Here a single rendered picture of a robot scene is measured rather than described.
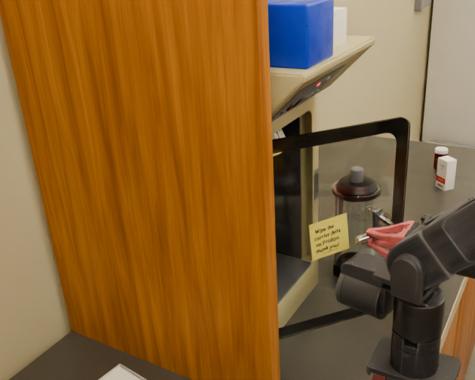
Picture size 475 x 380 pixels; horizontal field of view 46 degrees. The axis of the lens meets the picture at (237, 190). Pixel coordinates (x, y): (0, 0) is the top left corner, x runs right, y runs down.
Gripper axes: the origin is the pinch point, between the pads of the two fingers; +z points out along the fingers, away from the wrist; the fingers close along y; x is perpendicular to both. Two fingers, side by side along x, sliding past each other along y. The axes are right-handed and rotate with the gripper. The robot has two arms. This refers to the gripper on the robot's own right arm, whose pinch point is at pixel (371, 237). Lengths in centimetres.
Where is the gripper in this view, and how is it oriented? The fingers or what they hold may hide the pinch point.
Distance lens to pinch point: 100.9
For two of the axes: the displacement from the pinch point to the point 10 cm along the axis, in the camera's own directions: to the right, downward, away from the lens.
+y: -0.5, -9.1, -4.2
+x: -5.2, 3.8, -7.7
